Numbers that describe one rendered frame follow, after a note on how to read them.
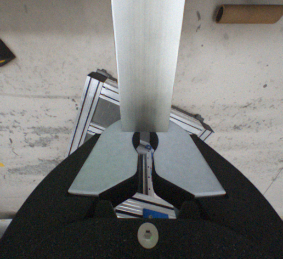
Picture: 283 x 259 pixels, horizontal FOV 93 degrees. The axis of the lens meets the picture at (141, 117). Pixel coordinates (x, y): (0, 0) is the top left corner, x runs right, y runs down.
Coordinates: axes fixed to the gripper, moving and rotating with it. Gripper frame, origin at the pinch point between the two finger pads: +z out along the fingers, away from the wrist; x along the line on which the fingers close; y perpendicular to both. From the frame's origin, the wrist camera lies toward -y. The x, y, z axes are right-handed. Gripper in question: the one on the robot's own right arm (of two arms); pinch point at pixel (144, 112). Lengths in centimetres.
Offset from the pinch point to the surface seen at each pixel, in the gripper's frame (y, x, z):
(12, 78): 18, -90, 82
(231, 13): -17, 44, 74
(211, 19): -16, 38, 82
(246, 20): -15, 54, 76
